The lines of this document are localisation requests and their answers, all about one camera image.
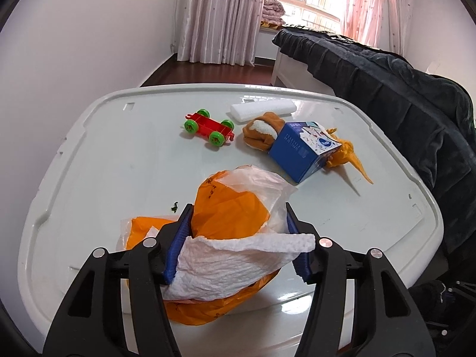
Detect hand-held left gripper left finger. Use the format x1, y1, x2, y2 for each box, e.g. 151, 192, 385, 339
44, 204, 196, 357

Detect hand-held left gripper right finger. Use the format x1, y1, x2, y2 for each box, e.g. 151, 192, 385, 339
284, 201, 436, 357

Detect orange and white plastic bag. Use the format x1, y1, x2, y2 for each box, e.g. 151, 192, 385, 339
120, 165, 298, 324

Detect white plastic table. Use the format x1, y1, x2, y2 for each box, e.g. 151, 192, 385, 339
17, 84, 445, 357

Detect blue paper carton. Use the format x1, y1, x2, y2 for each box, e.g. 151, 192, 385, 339
268, 120, 343, 184

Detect red toy car green wheels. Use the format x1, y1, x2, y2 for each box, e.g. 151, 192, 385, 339
182, 109, 236, 146

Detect orange toy dinosaur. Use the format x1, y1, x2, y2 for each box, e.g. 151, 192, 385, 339
325, 126, 373, 184

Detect orange plush slipper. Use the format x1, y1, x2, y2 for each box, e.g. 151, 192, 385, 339
242, 112, 286, 152

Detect white foam block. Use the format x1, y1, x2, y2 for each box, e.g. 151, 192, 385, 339
230, 99, 297, 123

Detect dark bed blanket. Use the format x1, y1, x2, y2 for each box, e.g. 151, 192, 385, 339
273, 26, 476, 264

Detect pink dotted curtain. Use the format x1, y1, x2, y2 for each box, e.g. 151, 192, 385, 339
342, 0, 415, 54
175, 0, 269, 65

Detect stack of folded pink blankets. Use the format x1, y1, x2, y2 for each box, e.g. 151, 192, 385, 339
260, 0, 287, 30

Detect white bed frame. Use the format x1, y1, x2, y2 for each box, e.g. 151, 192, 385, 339
271, 50, 333, 95

